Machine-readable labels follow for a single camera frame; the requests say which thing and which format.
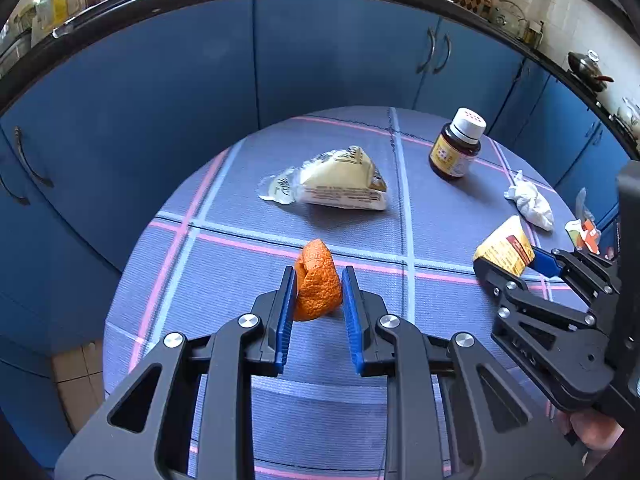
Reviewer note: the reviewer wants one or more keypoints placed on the blue base cabinets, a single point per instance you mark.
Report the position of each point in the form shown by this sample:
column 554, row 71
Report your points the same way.
column 175, row 85

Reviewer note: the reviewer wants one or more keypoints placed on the black wok with lid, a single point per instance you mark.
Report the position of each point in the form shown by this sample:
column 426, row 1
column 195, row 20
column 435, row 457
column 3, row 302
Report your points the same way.
column 585, row 67

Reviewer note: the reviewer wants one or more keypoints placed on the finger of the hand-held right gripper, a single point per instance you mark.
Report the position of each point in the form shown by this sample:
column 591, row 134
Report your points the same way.
column 545, row 262
column 520, row 297

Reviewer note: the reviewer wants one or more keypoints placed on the crumpled orange white carton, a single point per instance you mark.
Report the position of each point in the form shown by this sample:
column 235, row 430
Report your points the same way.
column 585, row 235

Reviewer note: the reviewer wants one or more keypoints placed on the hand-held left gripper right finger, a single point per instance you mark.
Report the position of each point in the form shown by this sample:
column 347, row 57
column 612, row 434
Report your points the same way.
column 352, row 325

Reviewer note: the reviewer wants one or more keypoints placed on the brown medicine bottle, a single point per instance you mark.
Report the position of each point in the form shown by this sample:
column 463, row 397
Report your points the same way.
column 452, row 155

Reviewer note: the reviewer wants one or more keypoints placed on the orange peel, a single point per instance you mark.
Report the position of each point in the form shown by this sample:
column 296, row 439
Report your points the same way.
column 317, row 280

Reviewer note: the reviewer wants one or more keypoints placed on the yellow foil packet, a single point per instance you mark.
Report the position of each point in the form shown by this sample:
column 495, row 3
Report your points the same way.
column 505, row 247

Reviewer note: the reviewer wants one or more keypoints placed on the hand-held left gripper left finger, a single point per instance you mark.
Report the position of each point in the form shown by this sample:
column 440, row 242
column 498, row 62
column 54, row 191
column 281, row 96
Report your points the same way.
column 285, row 320

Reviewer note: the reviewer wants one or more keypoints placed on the crumpled white tissue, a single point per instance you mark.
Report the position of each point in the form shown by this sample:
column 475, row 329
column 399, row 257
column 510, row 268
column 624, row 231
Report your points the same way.
column 530, row 205

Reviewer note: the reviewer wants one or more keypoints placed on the cream food wrapper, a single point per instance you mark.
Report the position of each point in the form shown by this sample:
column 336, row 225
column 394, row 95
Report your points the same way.
column 330, row 180

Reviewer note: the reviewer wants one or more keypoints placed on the person's right hand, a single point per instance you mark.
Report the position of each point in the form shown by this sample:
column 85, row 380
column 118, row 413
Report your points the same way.
column 595, row 432

